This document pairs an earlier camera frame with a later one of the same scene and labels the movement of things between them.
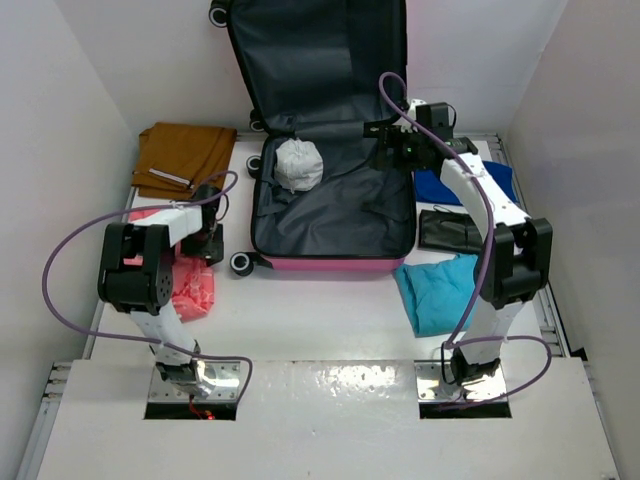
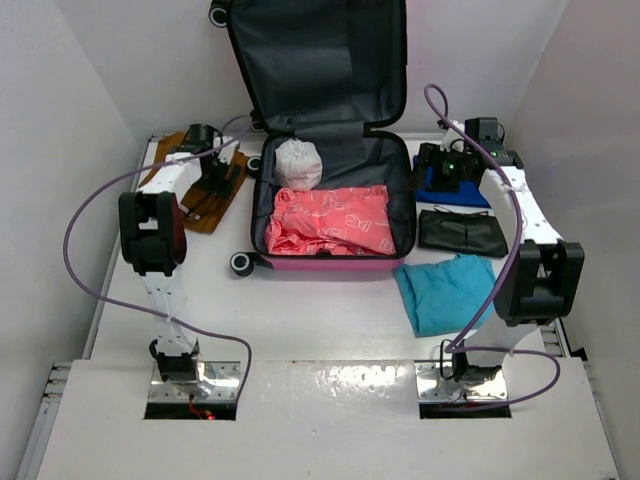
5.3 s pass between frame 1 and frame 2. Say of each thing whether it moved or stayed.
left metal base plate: stayed
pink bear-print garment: moved
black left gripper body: moved
